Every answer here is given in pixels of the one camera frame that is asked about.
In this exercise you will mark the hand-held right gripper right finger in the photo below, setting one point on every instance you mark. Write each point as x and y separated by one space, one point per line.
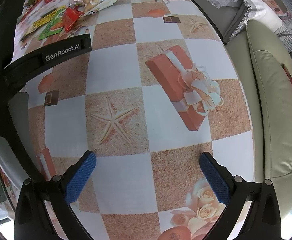
214 180

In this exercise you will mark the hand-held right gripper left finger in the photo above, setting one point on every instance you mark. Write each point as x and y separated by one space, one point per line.
82 177

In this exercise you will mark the checkered printed tablecloth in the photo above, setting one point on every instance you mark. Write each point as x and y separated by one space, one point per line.
141 75

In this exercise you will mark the green snack packet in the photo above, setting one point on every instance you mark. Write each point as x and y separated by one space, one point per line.
52 28

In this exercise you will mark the red snack packet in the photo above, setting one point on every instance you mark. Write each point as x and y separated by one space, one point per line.
70 18

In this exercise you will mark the yellow snack packet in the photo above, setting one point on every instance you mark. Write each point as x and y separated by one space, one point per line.
42 22

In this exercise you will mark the white fringed cushion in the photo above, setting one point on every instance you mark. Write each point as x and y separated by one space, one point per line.
261 8

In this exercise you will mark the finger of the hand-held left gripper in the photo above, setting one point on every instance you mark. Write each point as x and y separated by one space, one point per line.
60 53

